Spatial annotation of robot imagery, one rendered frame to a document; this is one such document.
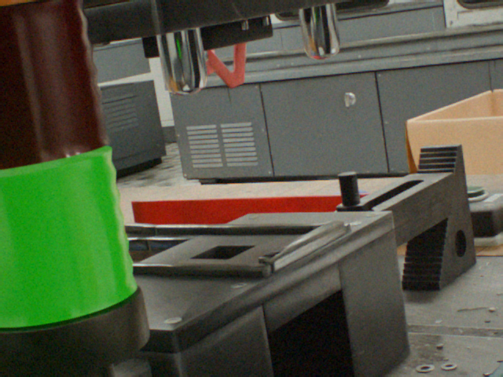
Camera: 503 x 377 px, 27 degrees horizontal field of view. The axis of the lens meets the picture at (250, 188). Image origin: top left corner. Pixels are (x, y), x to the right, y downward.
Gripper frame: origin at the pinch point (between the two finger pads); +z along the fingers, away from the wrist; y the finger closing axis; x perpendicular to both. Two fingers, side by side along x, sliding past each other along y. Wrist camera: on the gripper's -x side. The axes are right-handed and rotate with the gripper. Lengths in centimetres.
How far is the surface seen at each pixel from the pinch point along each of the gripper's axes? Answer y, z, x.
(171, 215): -13.0, 6.7, 11.5
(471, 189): -24.8, 11.9, -10.0
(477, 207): -27.8, 12.1, -8.6
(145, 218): -10.6, 6.7, 13.4
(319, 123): 450, 150, -147
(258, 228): -43.8, -0.6, 11.4
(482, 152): 144, 81, -91
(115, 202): -75, -15, 21
